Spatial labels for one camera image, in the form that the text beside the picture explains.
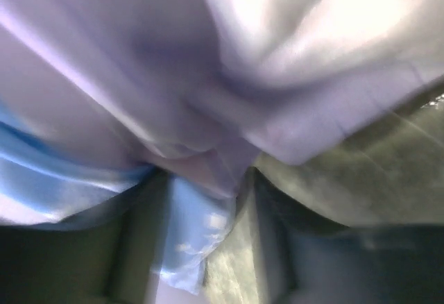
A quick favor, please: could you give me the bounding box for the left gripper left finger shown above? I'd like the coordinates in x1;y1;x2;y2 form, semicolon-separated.
1;171;169;303

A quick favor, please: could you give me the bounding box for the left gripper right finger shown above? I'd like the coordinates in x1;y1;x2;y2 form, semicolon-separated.
247;169;443;303

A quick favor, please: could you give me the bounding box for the pink cartoon pillowcase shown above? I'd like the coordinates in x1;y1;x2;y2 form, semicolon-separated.
1;0;443;293

